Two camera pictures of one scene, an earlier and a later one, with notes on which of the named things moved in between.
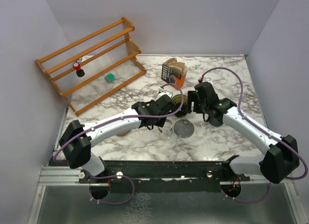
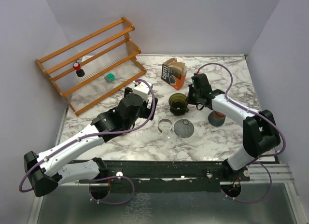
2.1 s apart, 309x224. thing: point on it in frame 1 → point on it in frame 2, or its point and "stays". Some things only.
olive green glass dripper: x=177 y=100 stays
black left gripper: x=161 y=122 → x=147 y=112
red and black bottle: x=79 y=72 stays
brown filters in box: x=178 y=66 stays
